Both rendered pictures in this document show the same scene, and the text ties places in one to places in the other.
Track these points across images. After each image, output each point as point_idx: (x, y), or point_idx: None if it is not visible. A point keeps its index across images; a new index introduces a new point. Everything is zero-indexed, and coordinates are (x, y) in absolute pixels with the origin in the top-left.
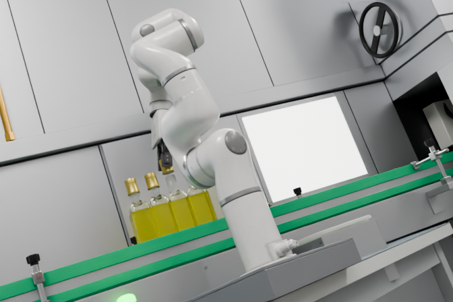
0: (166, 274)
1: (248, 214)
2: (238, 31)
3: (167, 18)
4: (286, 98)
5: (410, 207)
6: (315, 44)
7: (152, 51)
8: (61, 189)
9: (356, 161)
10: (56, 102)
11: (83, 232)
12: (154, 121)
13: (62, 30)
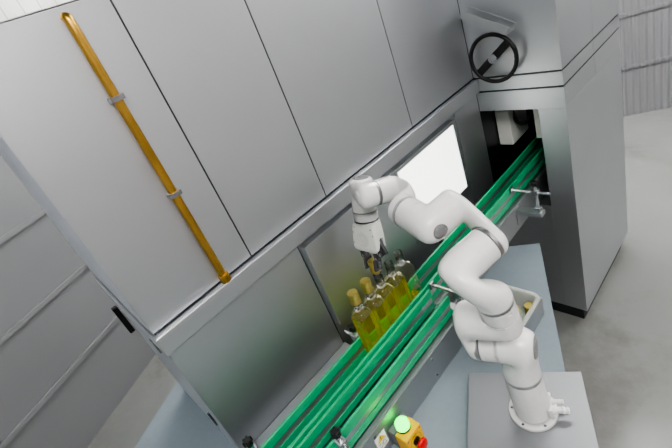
0: (412, 380)
1: (539, 396)
2: (386, 73)
3: (459, 214)
4: (423, 139)
5: (508, 226)
6: (438, 70)
7: (486, 297)
8: (277, 300)
9: (462, 178)
10: (253, 217)
11: (300, 326)
12: (363, 230)
13: (238, 126)
